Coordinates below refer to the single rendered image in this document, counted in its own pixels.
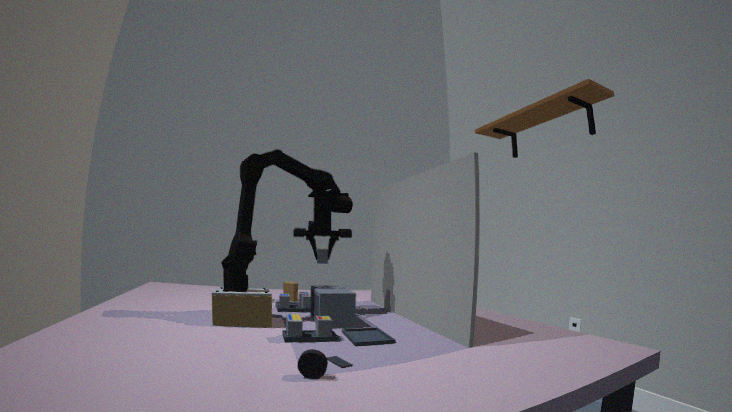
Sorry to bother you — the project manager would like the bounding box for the black ball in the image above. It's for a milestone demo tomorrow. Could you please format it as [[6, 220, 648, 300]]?
[[297, 349, 328, 379]]

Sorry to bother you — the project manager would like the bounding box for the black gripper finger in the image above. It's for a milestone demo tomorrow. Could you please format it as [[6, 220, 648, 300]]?
[[328, 239, 339, 260], [306, 238, 317, 260]]

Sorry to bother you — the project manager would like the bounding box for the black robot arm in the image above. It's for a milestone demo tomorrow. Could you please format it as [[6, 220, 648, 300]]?
[[222, 149, 353, 292]]

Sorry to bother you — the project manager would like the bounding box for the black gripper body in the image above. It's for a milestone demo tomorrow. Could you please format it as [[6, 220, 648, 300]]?
[[294, 211, 352, 239]]

